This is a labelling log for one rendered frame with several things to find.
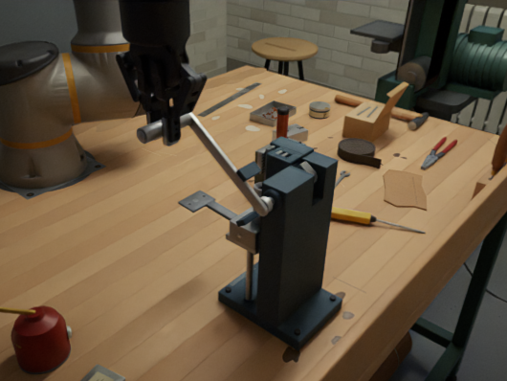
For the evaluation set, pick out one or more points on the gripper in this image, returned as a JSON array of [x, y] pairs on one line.
[[156, 43]]

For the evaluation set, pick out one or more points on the grey vice lever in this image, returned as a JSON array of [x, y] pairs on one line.
[[222, 158]]

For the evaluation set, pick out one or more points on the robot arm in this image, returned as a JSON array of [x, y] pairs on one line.
[[35, 119]]

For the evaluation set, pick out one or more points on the grey metal stirrup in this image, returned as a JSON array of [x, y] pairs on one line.
[[196, 201]]

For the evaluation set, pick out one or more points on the dark blue vice jaw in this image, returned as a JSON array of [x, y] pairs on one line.
[[249, 171]]

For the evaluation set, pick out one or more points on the grey screwdriver stand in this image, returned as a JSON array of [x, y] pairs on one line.
[[298, 132]]

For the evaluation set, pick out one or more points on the grey calliper ankle with rod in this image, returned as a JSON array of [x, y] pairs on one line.
[[242, 236]]

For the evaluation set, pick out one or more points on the dark blue vice body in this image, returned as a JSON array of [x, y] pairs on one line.
[[293, 237]]

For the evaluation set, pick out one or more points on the grey steel ruler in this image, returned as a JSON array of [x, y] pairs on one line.
[[229, 99]]

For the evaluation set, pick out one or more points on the grey metal tray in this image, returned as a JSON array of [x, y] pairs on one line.
[[263, 114]]

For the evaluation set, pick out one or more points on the round wooden stool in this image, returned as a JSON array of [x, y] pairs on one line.
[[284, 48]]

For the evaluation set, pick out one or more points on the round grey tin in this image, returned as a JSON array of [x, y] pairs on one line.
[[319, 109]]

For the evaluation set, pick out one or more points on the small grey spanner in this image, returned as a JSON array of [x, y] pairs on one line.
[[341, 177]]

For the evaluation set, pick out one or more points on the brown leather piece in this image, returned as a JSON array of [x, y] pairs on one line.
[[404, 190]]

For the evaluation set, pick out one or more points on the green belt sander machine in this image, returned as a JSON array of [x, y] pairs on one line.
[[435, 47]]

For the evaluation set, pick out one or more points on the red oil can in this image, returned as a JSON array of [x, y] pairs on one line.
[[39, 341]]

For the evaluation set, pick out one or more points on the grey flat box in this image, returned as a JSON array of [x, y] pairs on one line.
[[99, 374]]

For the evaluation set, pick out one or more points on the small wooden block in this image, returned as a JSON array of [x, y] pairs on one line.
[[479, 189]]

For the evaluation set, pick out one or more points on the grey square base plate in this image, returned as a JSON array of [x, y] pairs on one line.
[[92, 164]]

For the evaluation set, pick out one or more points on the green bench frame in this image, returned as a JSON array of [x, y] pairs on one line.
[[475, 297]]

